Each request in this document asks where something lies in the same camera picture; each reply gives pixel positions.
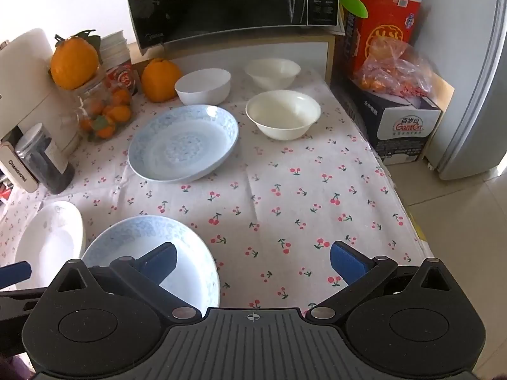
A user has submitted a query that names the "white remote control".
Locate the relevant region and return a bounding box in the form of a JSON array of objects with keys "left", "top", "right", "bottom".
[{"left": 0, "top": 142, "right": 40, "bottom": 194}]

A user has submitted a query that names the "blue patterned plate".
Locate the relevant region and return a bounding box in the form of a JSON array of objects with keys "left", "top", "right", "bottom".
[
  {"left": 81, "top": 216, "right": 220, "bottom": 309},
  {"left": 127, "top": 104, "right": 240, "bottom": 183}
]

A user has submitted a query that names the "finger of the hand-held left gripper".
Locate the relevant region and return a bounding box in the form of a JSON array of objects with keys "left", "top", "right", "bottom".
[
  {"left": 0, "top": 261, "right": 32, "bottom": 290},
  {"left": 0, "top": 288, "right": 42, "bottom": 325}
]

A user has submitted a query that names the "large orange with leaves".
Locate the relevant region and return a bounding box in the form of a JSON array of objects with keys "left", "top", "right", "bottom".
[{"left": 50, "top": 29, "right": 101, "bottom": 90}]

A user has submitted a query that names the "glass jar of tangerines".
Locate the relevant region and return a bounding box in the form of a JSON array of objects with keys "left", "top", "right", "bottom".
[{"left": 67, "top": 73, "right": 133, "bottom": 143}]

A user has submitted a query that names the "black microwave oven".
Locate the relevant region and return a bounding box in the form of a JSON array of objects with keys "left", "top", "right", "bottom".
[{"left": 120, "top": 0, "right": 347, "bottom": 50}]

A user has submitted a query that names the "cherry print tablecloth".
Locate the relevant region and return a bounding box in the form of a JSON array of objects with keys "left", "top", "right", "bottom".
[{"left": 0, "top": 57, "right": 436, "bottom": 313}]

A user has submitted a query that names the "stack of white paper bowls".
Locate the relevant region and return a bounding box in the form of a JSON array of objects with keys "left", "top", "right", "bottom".
[{"left": 99, "top": 29, "right": 129, "bottom": 70}]

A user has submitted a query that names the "white floral plate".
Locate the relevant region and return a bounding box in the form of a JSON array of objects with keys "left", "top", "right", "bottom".
[{"left": 15, "top": 201, "right": 87, "bottom": 290}]

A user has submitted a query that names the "cream bowl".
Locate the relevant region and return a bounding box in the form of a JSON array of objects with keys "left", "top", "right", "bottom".
[
  {"left": 246, "top": 90, "right": 321, "bottom": 140},
  {"left": 244, "top": 58, "right": 301, "bottom": 90}
]

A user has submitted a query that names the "clear plastic bag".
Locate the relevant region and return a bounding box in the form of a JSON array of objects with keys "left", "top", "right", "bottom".
[{"left": 352, "top": 37, "right": 430, "bottom": 98}]

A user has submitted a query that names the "dark blue cardboard box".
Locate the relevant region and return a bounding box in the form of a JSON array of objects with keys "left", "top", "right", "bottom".
[{"left": 331, "top": 73, "right": 456, "bottom": 166}]

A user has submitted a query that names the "clear jar of dark contents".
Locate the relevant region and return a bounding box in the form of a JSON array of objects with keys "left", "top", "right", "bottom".
[{"left": 15, "top": 123, "right": 76, "bottom": 194}]

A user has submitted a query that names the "red paper cup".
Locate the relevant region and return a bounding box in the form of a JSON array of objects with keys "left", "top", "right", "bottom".
[{"left": 105, "top": 61, "right": 139, "bottom": 98}]

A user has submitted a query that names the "white kitchen appliance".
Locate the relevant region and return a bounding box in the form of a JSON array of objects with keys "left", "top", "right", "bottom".
[{"left": 0, "top": 28, "right": 86, "bottom": 159}]

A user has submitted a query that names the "green plastic toy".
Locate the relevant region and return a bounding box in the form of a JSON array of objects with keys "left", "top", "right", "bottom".
[{"left": 340, "top": 0, "right": 369, "bottom": 18}]

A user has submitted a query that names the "white bowl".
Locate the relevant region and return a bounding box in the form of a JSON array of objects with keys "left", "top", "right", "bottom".
[{"left": 175, "top": 68, "right": 231, "bottom": 106}]

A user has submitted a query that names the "large orange citrus fruit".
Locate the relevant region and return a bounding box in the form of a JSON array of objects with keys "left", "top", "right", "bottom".
[{"left": 141, "top": 58, "right": 183, "bottom": 102}]

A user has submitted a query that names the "red cardboard box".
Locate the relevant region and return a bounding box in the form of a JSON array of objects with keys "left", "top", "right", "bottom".
[{"left": 343, "top": 0, "right": 422, "bottom": 74}]

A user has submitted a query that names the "grey refrigerator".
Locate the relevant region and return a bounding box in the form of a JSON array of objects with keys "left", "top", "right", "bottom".
[{"left": 426, "top": 0, "right": 507, "bottom": 181}]

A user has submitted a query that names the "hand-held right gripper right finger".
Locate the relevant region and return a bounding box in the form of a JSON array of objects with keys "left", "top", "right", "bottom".
[{"left": 305, "top": 241, "right": 460, "bottom": 321}]

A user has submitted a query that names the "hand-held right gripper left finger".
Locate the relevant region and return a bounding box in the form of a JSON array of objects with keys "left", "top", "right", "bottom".
[{"left": 48, "top": 243, "right": 202, "bottom": 321}]

